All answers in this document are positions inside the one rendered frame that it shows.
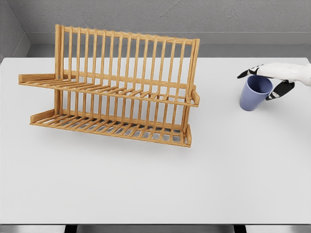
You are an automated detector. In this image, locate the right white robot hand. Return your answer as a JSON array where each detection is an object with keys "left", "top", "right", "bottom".
[{"left": 237, "top": 62, "right": 304, "bottom": 101}]

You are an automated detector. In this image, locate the blue plastic cup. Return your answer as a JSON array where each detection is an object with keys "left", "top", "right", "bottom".
[{"left": 239, "top": 75, "right": 274, "bottom": 112}]

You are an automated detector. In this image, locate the wooden two-tier dish rack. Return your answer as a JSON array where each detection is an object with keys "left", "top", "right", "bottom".
[{"left": 18, "top": 24, "right": 201, "bottom": 148}]

